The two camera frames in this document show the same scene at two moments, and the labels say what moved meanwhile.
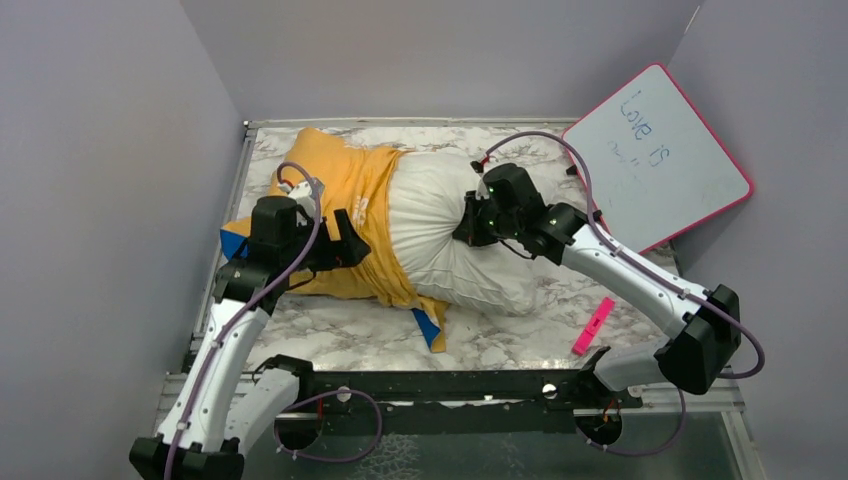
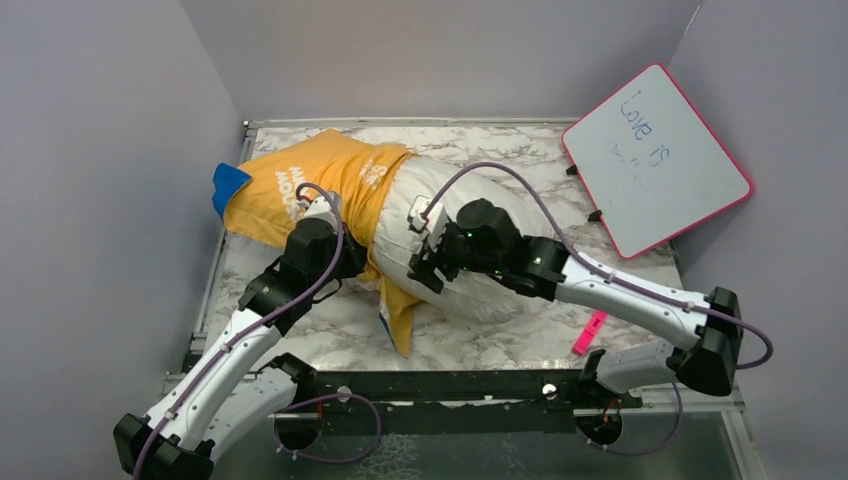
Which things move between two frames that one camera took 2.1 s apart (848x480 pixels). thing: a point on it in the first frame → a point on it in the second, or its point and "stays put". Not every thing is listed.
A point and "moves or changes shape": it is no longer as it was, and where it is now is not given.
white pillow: x=428 y=191 moves or changes shape
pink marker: x=593 y=327 stays put
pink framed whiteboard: x=658 y=167 stays put
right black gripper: x=468 y=230 → x=425 y=263
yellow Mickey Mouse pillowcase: x=357 y=180 moves or changes shape
